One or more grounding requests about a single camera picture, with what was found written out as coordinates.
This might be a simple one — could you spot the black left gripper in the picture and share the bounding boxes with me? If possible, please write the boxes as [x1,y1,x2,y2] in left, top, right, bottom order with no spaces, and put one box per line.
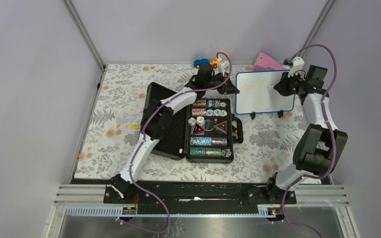
[203,72,238,95]

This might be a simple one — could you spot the blue framed whiteboard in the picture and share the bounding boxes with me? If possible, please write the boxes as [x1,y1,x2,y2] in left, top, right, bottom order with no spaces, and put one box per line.
[235,70,295,115]

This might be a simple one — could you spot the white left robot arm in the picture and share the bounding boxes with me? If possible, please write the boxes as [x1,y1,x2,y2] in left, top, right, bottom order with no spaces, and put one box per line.
[110,64,232,204]

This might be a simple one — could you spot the orange toy car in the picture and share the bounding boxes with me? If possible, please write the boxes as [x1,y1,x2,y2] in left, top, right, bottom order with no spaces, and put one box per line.
[210,60,218,68]

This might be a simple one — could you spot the pink box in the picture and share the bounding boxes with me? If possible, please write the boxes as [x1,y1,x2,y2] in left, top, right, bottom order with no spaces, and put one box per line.
[252,52,286,71]

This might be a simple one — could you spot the blue toy car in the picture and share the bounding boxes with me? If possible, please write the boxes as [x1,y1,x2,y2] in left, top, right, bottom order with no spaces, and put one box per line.
[193,59,210,68]

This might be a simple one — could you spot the clear dealer button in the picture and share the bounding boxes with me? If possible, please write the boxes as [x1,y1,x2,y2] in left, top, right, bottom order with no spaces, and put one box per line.
[204,119,215,131]

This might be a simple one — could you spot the black poker chip case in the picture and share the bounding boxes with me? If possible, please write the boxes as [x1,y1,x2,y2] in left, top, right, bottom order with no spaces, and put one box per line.
[143,82,244,164]

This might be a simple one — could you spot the red triangle all-in marker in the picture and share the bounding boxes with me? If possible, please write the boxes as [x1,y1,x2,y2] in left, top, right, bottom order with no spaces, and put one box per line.
[191,123,205,135]

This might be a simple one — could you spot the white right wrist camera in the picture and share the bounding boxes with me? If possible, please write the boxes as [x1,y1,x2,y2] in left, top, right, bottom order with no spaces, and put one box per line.
[288,57,305,77]

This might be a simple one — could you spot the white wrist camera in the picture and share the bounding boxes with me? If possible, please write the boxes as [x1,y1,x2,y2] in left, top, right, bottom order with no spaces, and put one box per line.
[288,57,305,77]
[217,57,230,74]

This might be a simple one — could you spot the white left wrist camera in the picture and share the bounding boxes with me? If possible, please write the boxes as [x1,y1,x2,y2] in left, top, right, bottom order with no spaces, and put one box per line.
[217,57,230,74]

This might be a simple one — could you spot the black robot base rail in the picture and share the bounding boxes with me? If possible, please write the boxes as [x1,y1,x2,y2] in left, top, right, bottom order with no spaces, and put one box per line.
[103,178,297,215]

